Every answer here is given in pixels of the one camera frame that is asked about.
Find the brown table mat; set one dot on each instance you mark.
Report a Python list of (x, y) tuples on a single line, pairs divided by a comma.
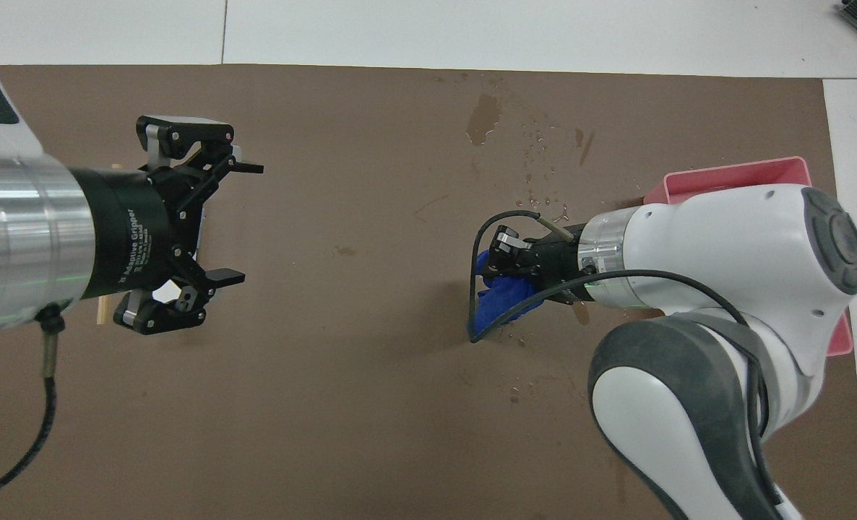
[(371, 404)]

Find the blue towel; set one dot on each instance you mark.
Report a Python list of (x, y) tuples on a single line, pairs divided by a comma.
[(504, 300)]

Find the long narrow water puddle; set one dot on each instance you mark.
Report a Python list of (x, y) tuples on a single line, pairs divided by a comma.
[(581, 314)]

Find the pink plastic bin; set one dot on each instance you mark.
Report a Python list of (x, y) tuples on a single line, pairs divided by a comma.
[(732, 173)]

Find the white towel rack base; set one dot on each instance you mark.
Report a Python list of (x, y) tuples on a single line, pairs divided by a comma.
[(167, 292)]

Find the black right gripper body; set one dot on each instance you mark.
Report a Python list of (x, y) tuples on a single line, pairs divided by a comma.
[(562, 260)]

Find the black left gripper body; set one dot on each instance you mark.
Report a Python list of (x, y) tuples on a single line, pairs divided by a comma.
[(132, 231)]

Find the wide water puddle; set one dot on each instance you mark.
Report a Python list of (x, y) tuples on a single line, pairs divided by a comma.
[(483, 119)]

